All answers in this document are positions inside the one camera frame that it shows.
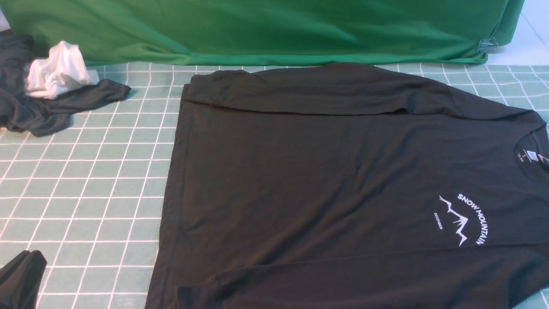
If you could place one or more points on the dark gray crumpled garment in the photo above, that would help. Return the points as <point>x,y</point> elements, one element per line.
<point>40,116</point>

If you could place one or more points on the teal checkered tablecloth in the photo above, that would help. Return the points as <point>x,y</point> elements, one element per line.
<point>91,197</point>

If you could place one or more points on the white crumpled cloth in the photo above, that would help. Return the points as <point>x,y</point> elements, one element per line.
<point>63,71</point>

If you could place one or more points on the dark cloth at corner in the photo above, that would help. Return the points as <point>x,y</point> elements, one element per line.
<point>20,280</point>

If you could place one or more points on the green backdrop cloth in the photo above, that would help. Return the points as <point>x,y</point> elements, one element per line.
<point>267,32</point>

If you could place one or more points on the gray long-sleeve top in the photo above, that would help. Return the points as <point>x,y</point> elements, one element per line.
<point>348,186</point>

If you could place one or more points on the metal binder clip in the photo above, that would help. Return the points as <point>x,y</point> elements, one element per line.
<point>487,45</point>

